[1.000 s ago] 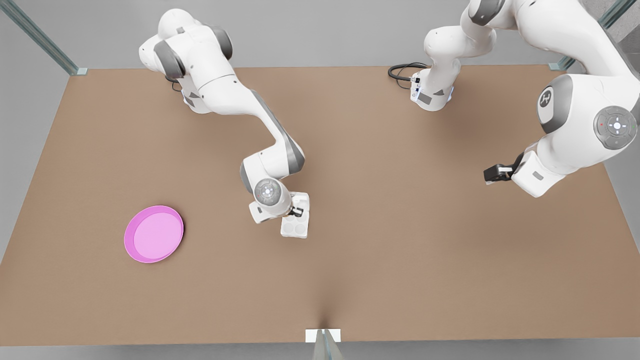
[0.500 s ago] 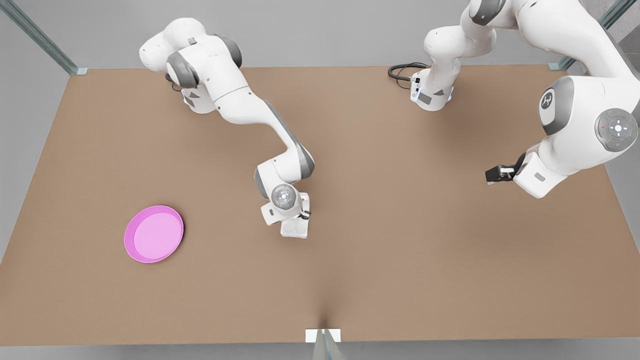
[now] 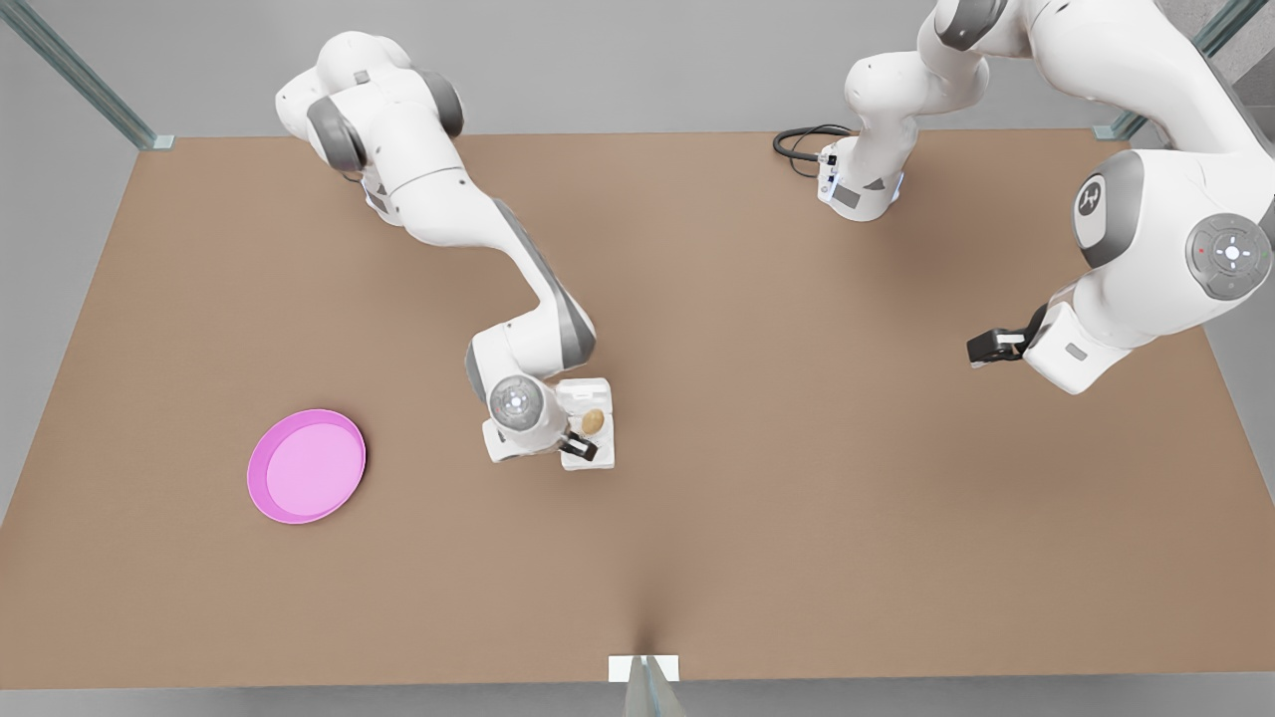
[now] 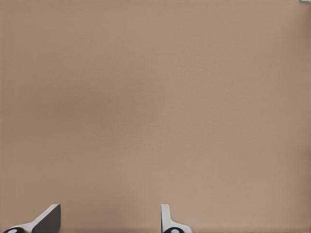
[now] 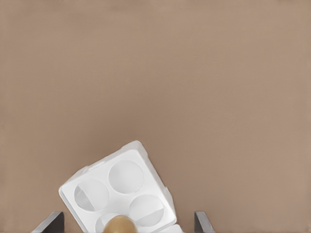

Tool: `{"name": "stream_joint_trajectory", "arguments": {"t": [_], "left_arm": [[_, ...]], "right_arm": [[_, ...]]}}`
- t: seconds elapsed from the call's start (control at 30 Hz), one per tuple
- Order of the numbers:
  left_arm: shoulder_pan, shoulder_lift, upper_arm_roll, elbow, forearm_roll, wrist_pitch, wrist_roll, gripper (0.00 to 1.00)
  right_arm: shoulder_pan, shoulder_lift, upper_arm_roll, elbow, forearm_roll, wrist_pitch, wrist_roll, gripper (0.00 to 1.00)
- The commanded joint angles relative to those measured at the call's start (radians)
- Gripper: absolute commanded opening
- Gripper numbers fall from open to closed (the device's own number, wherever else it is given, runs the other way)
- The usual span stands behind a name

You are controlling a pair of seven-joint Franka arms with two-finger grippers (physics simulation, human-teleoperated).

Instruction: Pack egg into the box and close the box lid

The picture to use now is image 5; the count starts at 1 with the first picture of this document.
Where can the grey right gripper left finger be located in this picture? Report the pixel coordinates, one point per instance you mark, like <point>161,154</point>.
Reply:
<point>50,222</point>

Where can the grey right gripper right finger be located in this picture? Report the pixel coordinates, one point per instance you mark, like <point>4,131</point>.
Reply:
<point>203,222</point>

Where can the brown egg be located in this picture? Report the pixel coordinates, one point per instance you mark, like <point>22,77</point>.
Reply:
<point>119,224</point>

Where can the white egg box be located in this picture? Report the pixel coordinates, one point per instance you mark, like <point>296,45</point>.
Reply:
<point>121,179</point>

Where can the white egg box lid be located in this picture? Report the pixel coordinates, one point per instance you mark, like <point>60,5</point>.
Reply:
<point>171,229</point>

